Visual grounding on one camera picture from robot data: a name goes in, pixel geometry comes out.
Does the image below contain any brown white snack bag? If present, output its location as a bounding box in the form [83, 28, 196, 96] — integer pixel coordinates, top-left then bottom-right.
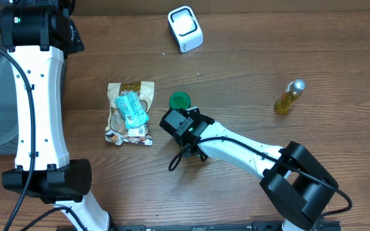
[105, 81, 155, 146]

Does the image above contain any green lid jar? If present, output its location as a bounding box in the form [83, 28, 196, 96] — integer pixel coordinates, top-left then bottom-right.
[169, 91, 191, 109]

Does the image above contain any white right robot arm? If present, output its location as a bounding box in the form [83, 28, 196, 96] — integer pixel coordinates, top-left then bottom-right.
[159, 107, 338, 230]

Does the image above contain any teal snack packet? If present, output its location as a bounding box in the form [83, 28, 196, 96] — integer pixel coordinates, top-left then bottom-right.
[114, 92, 149, 130]

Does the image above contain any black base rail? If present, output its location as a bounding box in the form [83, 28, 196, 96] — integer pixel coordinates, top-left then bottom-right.
[56, 219, 342, 231]

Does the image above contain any white barcode scanner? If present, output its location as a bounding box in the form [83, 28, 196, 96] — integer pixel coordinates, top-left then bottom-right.
[167, 6, 204, 53]

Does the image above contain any yellow oil bottle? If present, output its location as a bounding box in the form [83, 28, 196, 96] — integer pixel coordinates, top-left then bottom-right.
[274, 79, 306, 114]

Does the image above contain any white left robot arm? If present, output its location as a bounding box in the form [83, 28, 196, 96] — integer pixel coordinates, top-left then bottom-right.
[0, 0, 113, 230]

